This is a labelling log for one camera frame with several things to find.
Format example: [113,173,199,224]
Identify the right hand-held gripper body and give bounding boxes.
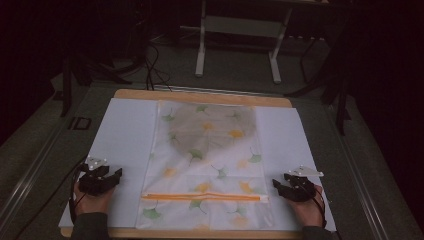
[283,165,325,203]

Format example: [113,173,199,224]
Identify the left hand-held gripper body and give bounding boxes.
[78,155,114,197]

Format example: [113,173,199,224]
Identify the floral translucent zipper bag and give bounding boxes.
[135,99,273,232]

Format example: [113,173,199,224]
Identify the person's left hand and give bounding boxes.
[73,181,116,216]

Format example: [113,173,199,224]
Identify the person's right hand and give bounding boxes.
[288,184,326,228]

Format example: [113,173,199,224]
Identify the white table mat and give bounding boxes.
[58,97,337,233]

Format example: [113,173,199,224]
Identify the black metal stand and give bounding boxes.
[284,31,353,137]
[59,49,134,118]

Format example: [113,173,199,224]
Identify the grey cloth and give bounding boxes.
[167,103,258,160]

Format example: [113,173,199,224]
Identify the wooden table board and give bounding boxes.
[59,88,305,240]

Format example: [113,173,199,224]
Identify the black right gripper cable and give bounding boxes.
[299,182,328,229]

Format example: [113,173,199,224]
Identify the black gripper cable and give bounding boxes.
[13,156,88,240]
[299,182,328,229]

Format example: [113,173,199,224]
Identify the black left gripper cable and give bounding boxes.
[13,156,88,240]

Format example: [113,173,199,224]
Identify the black floor bracket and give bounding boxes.
[67,116,93,131]

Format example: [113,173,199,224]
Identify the metal floor rail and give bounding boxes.
[324,103,392,240]
[0,116,88,221]

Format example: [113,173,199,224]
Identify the black floor cables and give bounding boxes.
[142,42,174,93]

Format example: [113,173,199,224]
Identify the white metal stand frame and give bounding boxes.
[194,0,295,85]

